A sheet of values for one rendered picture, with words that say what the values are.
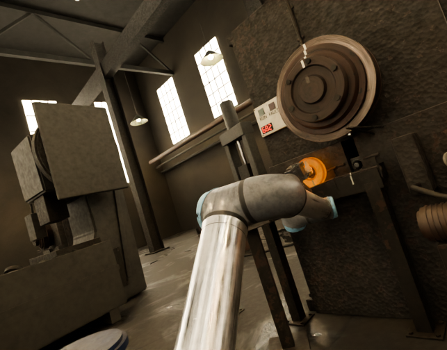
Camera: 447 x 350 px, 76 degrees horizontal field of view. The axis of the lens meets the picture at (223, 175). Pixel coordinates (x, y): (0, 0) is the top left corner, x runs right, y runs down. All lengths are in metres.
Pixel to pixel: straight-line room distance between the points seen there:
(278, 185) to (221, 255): 0.22
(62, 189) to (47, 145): 0.47
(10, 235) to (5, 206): 0.88
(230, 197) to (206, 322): 0.29
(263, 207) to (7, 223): 10.21
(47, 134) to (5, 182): 7.62
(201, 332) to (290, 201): 0.35
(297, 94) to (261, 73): 0.46
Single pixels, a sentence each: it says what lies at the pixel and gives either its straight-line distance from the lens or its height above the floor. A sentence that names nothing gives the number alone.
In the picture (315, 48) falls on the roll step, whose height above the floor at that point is 1.29.
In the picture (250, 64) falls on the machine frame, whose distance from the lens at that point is 1.86.
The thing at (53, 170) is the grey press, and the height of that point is 1.55.
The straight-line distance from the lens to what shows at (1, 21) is 11.34.
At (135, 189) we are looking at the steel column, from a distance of 7.98.
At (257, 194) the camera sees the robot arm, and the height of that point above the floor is 0.76.
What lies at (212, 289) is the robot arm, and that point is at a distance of 0.59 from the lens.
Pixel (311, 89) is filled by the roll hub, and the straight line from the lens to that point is 1.36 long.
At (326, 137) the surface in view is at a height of 0.90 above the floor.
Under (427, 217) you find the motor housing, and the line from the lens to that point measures 1.21.
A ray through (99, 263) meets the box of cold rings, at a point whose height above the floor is 0.56.
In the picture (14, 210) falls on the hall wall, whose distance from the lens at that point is 10.78.
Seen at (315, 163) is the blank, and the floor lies 0.81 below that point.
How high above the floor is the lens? 0.77
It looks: 5 degrees up
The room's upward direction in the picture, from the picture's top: 18 degrees counter-clockwise
